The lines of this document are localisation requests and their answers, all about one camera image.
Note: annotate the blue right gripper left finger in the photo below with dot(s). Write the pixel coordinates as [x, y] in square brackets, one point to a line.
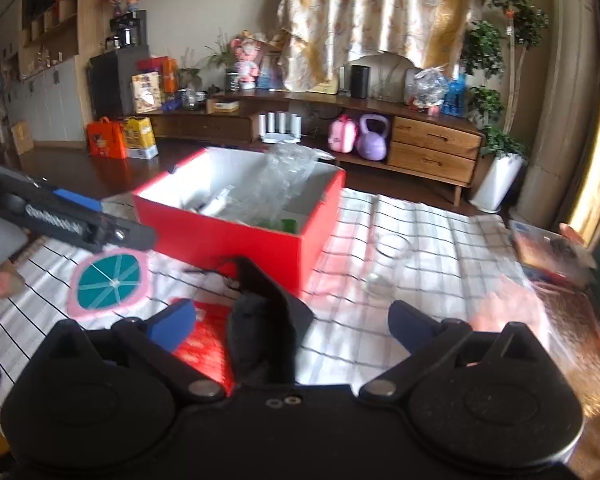
[172, 326]

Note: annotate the yellow carton box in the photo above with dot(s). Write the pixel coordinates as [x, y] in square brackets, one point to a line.
[139, 139]

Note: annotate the pink doll figure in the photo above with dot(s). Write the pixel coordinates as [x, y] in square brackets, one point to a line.
[248, 49]

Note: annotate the tall potted plant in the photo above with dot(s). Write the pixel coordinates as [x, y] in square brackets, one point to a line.
[495, 48]

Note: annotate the wooden tv cabinet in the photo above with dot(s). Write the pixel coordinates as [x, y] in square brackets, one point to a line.
[442, 148]

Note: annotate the pink teal square coaster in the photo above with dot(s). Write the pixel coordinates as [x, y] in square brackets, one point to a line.
[110, 282]

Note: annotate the floral draped sheet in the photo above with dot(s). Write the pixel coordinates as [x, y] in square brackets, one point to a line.
[324, 35]

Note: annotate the clear drinking glass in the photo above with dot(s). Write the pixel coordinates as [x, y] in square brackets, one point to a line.
[385, 260]

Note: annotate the green sponge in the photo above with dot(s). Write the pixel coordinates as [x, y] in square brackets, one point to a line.
[285, 225]

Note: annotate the red foil packet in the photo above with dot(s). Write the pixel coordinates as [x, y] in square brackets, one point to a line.
[205, 348]

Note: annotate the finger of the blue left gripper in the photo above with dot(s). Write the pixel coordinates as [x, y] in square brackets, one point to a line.
[79, 199]

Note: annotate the person left hand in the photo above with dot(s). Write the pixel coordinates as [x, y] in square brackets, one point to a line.
[11, 282]

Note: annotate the red cardboard box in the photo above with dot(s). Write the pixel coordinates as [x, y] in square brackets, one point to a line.
[168, 203]

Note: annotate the checked white tablecloth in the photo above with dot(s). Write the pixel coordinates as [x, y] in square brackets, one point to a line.
[456, 261]

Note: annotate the black mini fridge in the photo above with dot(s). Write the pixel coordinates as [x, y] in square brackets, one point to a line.
[109, 78]

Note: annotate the stack of books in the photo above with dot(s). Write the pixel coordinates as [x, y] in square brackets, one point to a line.
[550, 257]

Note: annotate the pink mesh bath pouf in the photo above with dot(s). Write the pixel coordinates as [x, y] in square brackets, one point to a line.
[511, 302]

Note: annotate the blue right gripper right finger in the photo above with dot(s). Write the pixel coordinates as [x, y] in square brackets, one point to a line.
[411, 328]

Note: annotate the orange gift box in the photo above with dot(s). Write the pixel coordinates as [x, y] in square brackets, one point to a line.
[105, 139]

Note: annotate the blue plastic bottle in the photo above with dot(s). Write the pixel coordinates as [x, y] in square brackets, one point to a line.
[454, 101]

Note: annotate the clear bubble wrap bag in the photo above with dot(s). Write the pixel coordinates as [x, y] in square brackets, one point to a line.
[280, 178]

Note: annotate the purple kettlebell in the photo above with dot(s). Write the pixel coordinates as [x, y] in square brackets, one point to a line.
[372, 145]

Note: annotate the pink small bag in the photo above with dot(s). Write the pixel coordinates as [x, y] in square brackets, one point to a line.
[342, 135]

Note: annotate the black cylindrical speaker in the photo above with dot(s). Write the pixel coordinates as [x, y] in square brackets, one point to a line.
[359, 81]

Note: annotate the plastic bag of snacks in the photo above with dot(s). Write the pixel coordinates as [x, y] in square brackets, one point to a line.
[429, 88]

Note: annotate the white wifi router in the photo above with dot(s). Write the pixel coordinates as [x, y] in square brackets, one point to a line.
[279, 128]

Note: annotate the printed snack box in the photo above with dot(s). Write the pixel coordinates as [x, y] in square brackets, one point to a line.
[147, 95]

